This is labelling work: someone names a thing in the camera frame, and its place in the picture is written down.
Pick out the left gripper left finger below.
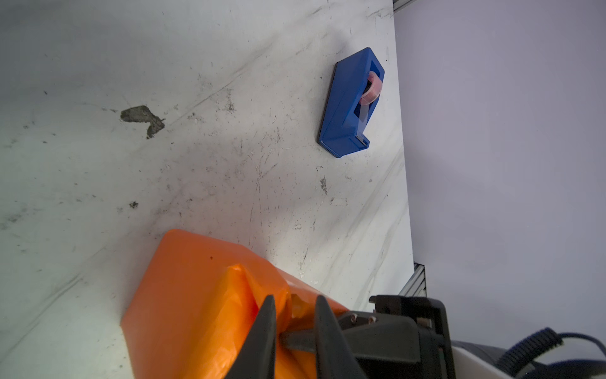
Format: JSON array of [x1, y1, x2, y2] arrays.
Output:
[[225, 295, 277, 379]]

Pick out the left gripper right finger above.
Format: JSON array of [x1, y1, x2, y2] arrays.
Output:
[[314, 295, 366, 379]]

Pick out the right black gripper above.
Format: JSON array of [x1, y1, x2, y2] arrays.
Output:
[[279, 295, 456, 378]]

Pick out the yellow orange wrapping paper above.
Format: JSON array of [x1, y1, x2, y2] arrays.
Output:
[[120, 229, 351, 379]]

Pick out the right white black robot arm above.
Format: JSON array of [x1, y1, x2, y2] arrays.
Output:
[[279, 295, 506, 378]]

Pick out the blue tape dispenser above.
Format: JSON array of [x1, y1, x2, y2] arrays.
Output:
[[317, 47, 385, 158]]

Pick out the aluminium frame rail front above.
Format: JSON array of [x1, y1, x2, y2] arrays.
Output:
[[399, 263, 427, 297]]

